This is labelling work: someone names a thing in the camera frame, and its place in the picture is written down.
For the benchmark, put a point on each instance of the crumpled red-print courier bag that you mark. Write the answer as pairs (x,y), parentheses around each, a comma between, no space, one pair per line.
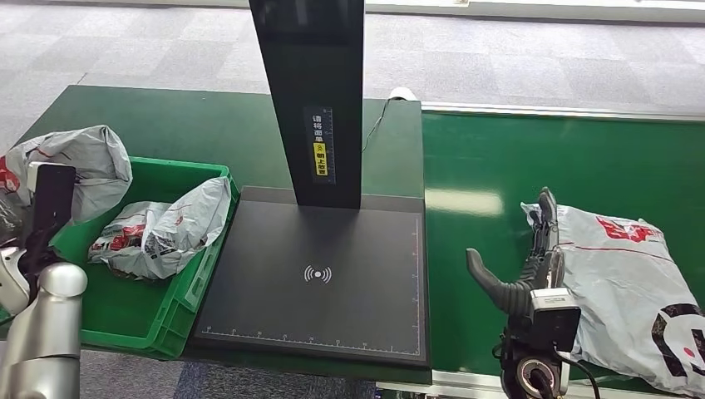
(124,234)

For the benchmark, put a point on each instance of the green plastic bin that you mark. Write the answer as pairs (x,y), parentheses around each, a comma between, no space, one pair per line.
(121,314)

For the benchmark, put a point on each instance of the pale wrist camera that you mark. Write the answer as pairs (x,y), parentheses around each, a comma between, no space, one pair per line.
(54,193)
(553,322)

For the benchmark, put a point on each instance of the small white round object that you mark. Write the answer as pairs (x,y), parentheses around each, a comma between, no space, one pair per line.
(402,94)

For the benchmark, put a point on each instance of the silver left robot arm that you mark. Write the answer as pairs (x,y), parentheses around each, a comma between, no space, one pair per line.
(47,336)

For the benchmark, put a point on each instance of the black inbound scanner machine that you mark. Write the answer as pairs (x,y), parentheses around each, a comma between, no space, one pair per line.
(330,286)

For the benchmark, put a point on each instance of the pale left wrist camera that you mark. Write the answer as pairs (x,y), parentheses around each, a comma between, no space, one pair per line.
(54,193)

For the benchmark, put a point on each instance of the large grey courier bag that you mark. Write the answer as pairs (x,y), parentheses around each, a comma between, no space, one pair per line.
(617,286)

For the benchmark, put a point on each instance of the smooth grey courier bag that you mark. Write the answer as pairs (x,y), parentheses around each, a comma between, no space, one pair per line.
(190,220)

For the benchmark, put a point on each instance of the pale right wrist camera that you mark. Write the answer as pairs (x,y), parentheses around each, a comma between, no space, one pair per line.
(553,322)

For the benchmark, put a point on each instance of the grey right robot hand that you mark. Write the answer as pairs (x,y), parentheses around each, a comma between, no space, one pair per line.
(518,294)

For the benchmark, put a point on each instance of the silver conveyor frame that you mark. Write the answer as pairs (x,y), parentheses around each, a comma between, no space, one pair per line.
(551,112)

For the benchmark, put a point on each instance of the black yellow label sticker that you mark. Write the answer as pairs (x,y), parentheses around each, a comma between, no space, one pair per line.
(320,148)

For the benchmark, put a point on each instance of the green conveyor belt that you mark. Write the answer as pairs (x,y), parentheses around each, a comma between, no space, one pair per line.
(551,160)

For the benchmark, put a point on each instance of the grey courier bag red stripe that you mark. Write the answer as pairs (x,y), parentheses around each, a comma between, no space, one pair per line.
(93,160)

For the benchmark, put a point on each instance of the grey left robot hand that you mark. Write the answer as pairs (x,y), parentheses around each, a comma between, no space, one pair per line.
(14,220)

